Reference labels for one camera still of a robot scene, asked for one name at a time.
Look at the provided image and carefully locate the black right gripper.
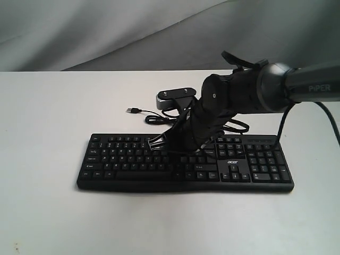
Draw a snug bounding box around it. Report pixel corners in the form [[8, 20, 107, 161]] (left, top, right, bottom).
[[148, 98, 236, 153]]

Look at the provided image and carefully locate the black acer keyboard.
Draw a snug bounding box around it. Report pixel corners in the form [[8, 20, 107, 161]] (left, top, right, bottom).
[[76, 134, 294, 193]]

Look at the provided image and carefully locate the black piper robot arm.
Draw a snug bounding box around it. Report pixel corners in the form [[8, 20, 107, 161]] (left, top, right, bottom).
[[148, 61, 339, 154]]

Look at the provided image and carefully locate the grey backdrop cloth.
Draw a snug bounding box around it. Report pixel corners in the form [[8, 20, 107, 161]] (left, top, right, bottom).
[[1, 1, 339, 71]]

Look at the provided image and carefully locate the black USB cable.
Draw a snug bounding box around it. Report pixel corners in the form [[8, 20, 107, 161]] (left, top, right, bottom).
[[125, 107, 250, 136]]

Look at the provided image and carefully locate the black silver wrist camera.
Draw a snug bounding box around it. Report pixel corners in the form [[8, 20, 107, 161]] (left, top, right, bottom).
[[156, 88, 197, 110]]

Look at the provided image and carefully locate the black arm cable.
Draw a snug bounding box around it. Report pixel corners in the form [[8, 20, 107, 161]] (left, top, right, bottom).
[[273, 102, 340, 149]]

